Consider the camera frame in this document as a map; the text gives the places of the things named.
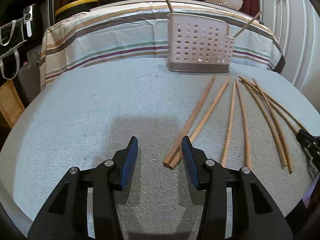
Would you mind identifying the striped tablecloth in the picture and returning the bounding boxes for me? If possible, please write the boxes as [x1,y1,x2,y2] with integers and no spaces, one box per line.
[39,0,285,88]

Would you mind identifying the yellow black flat container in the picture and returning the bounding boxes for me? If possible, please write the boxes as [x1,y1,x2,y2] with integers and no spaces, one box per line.
[55,0,99,23]

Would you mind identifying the white cabinet doors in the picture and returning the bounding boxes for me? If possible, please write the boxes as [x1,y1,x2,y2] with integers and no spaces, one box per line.
[260,0,319,108]

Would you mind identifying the black air fryer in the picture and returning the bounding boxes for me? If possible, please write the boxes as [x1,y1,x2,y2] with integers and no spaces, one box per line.
[14,4,44,51]

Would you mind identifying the wooden board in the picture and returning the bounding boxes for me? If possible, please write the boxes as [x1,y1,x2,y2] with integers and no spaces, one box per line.
[0,80,25,128]

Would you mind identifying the grey table mat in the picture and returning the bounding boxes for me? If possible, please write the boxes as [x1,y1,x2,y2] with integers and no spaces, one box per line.
[1,58,319,239]

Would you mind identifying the pink perforated utensil holder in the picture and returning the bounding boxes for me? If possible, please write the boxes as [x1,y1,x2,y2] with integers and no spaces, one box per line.
[167,13,235,73]

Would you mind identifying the black bag white straps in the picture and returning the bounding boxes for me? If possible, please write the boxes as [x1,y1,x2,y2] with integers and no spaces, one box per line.
[0,18,28,81]

